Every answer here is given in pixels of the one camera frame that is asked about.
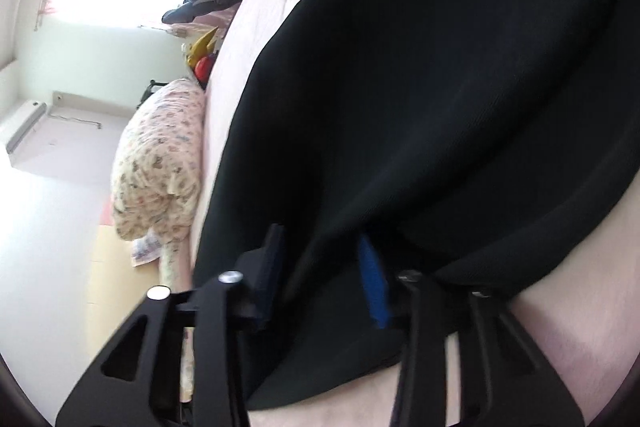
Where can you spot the floral patterned pillow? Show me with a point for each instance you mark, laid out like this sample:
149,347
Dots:
155,147

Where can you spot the pink bed sheet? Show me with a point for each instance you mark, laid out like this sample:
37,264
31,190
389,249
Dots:
260,7

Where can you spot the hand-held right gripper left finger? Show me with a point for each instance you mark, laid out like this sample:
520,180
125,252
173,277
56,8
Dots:
267,277

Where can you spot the red toy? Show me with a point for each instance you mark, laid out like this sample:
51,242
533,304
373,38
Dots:
202,67

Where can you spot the long floral pillow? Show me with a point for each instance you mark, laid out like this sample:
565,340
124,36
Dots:
175,267

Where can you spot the small printed cloth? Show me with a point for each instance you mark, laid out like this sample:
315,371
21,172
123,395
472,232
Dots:
145,249

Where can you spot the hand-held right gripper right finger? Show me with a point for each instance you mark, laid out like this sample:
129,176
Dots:
374,282

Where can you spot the black pants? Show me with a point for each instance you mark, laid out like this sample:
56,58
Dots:
425,82

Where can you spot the white air conditioner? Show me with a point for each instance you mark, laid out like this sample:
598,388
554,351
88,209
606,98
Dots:
22,127

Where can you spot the cream headboard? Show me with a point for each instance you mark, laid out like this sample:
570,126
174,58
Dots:
115,272

